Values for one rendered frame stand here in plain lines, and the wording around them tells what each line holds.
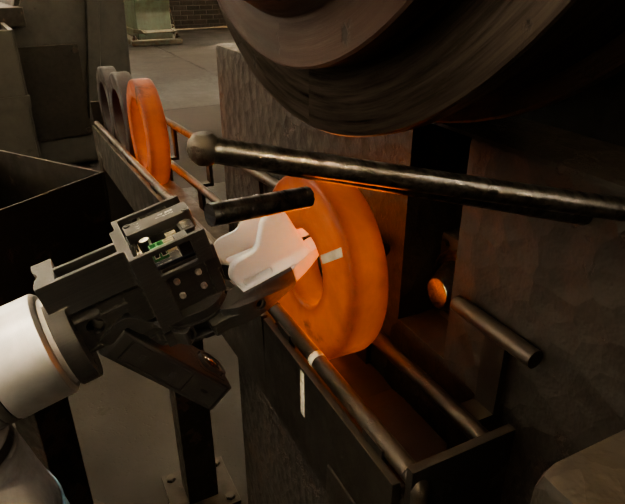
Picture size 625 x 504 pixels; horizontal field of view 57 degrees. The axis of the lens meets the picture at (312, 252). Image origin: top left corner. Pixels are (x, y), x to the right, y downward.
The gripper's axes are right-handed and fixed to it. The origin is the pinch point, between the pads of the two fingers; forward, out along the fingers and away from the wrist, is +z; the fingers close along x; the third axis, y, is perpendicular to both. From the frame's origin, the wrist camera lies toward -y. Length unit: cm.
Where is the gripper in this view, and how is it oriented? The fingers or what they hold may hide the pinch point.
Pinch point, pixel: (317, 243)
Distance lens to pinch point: 46.5
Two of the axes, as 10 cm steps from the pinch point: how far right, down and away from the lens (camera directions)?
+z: 8.6, -4.2, 2.8
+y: -2.3, -8.2, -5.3
